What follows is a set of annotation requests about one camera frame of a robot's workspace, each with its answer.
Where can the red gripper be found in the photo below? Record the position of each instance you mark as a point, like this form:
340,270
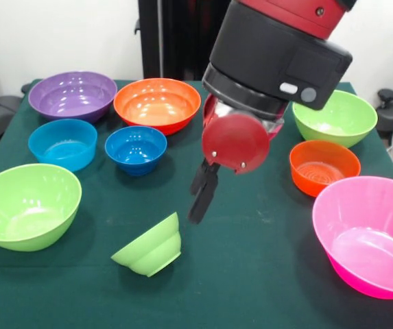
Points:
234,140

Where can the small dark blue bowl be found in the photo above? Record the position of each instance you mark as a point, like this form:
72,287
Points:
136,150

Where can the small green bowl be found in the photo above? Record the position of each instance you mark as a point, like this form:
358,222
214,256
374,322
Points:
151,250

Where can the large orange bowl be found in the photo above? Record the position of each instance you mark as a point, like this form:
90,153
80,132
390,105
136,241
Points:
156,106

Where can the small translucent orange bowl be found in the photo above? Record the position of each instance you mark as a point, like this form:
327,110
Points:
319,168

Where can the large green bowl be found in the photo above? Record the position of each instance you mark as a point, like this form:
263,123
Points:
340,120
28,205

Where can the purple bowl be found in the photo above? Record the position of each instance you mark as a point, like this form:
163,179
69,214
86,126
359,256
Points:
72,99

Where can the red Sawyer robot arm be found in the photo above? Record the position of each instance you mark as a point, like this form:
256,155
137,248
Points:
271,51

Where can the dark green table cloth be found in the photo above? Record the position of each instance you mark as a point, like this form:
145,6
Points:
251,240

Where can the light blue translucent bowl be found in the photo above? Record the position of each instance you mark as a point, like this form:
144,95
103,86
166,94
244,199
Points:
62,147

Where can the large pink bowl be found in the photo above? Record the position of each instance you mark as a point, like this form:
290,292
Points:
364,233

